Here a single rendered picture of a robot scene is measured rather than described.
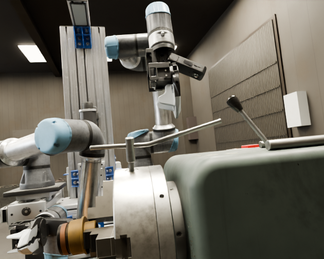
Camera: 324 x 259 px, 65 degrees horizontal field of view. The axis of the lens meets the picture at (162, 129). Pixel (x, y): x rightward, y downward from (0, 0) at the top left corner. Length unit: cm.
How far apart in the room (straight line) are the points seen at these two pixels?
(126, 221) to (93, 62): 114
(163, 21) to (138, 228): 56
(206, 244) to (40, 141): 62
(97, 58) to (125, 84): 909
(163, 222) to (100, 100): 103
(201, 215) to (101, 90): 112
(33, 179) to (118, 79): 952
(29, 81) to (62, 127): 1009
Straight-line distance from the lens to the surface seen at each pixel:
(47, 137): 89
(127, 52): 89
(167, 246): 58
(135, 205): 58
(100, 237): 60
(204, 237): 52
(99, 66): 154
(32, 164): 131
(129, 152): 64
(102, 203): 74
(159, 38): 76
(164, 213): 57
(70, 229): 71
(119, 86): 1059
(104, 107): 150
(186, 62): 74
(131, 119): 1035
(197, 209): 51
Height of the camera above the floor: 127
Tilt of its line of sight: 5 degrees up
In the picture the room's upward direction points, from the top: 5 degrees counter-clockwise
